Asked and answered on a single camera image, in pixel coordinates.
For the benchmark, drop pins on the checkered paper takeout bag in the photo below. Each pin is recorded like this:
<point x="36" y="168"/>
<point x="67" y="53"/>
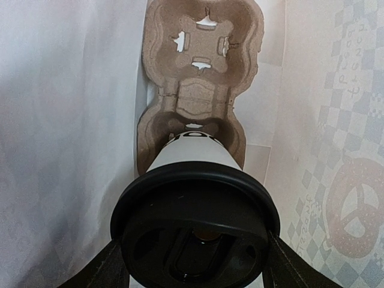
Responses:
<point x="73" y="89"/>

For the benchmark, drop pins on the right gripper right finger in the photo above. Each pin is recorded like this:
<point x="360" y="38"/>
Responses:
<point x="285" y="268"/>

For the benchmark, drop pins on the brown cardboard cup carrier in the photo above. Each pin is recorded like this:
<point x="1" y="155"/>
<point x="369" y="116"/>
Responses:
<point x="200" y="55"/>

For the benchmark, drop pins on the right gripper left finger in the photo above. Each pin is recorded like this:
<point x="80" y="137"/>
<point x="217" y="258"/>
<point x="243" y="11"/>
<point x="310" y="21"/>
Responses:
<point x="107" y="269"/>

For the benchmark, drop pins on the black plastic cup lid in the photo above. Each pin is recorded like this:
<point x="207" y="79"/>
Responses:
<point x="195" y="224"/>

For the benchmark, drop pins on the white paper coffee cup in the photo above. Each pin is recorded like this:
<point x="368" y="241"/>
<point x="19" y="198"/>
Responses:
<point x="194" y="146"/>

